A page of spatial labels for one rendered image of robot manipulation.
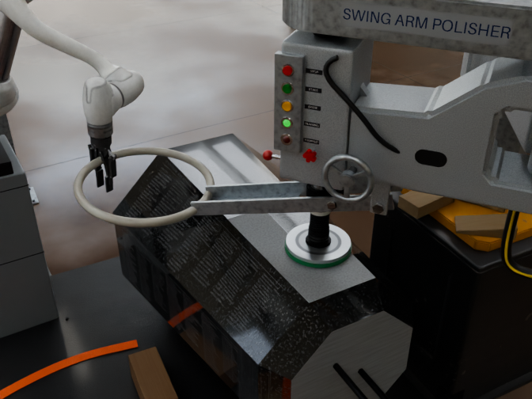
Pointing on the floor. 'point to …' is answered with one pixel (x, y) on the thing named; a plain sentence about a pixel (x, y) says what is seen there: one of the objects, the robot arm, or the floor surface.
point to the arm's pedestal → (21, 256)
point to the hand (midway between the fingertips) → (104, 181)
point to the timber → (150, 375)
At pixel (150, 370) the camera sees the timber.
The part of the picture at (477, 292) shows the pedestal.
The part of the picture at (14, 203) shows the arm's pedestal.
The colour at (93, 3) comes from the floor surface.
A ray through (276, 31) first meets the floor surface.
